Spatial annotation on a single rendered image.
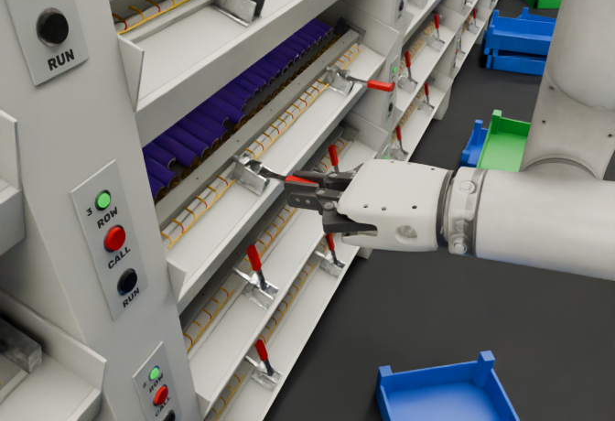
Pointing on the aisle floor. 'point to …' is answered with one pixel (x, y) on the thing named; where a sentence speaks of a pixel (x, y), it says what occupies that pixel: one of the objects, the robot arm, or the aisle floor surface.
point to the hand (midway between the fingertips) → (307, 190)
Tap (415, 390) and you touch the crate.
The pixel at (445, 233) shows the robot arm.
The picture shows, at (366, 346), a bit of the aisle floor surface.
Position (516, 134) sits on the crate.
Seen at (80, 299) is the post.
